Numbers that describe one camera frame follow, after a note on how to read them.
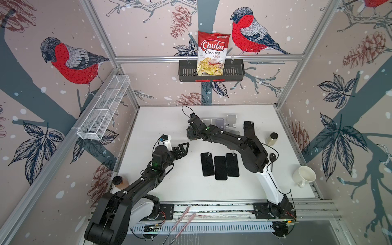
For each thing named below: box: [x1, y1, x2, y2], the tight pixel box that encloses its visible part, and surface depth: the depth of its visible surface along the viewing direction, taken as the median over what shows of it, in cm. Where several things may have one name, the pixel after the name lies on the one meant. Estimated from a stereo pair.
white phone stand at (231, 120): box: [226, 114, 238, 129], surface depth 103 cm
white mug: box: [292, 165, 317, 189], surface depth 79 cm
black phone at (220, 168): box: [214, 155, 228, 181], surface depth 92 cm
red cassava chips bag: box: [197, 31, 231, 77], surface depth 86 cm
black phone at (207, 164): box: [200, 151, 215, 177], surface depth 91 cm
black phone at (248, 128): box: [243, 120, 255, 137], surface depth 109 cm
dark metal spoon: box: [269, 153, 277, 173], surface depth 94 cm
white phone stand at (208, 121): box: [201, 118, 213, 127], surface depth 100 cm
